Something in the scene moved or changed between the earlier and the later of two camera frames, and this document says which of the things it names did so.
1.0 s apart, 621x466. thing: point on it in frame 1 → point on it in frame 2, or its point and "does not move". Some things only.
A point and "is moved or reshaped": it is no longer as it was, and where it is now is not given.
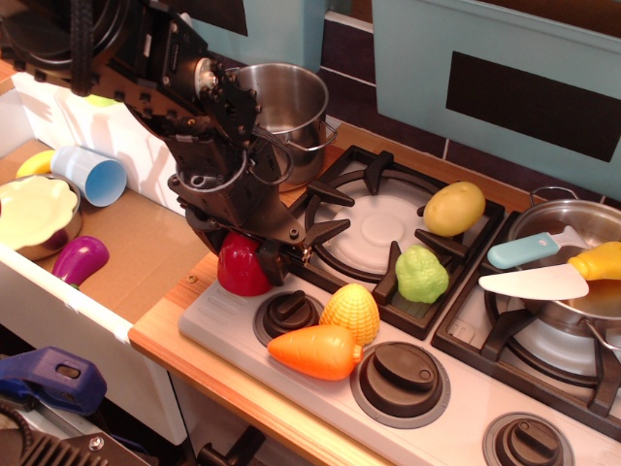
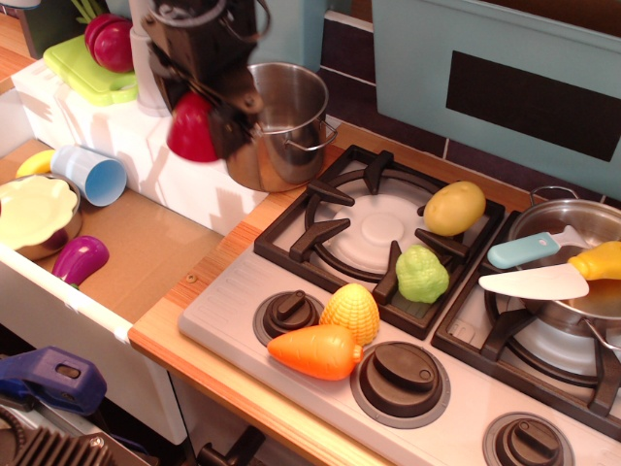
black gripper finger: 277,260 → 232,131
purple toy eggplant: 81,256 does not move
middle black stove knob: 400,384 does not move
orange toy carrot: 327,351 does not move
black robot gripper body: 221,183 → 209,48
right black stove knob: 526,439 does not move
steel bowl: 64,238 does not move
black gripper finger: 212,233 → 173,90
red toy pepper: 240,270 is moved or reshaped
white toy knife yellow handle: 561,282 does not move
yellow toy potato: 453,209 does not move
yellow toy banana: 36,163 does not move
